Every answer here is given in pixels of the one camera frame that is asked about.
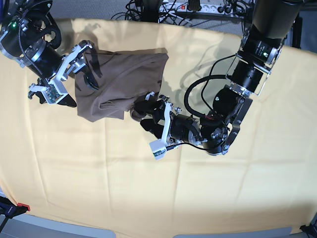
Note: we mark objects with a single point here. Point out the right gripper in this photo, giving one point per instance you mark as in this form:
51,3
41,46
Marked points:
43,60

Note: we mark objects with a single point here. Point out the black clamp at right corner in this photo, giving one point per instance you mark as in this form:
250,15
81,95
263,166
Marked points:
310,230

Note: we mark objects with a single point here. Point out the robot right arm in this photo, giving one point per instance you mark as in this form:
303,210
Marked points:
30,36

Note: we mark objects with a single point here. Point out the brown T-shirt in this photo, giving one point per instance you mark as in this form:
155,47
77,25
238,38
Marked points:
124,79

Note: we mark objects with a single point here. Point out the blue clamp with red tip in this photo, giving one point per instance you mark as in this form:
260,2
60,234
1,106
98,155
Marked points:
11,210

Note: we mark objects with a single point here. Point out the black center stand post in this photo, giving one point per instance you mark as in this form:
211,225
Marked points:
150,12

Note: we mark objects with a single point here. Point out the white power strip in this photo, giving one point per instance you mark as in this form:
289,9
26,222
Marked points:
181,8

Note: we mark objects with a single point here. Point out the yellow table cloth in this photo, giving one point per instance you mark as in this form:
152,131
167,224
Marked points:
104,175

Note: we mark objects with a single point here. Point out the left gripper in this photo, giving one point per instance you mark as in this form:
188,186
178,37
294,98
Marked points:
182,128

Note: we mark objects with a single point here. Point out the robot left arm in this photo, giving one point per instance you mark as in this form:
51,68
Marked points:
215,131

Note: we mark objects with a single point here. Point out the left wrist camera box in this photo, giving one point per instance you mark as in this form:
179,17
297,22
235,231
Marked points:
158,149

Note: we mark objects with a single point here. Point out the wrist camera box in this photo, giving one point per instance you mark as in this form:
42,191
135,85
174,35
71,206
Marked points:
158,149
53,94

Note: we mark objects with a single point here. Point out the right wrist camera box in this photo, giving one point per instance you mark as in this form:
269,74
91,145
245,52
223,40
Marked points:
53,94

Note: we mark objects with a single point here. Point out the black table leg post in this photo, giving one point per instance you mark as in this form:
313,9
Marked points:
297,32

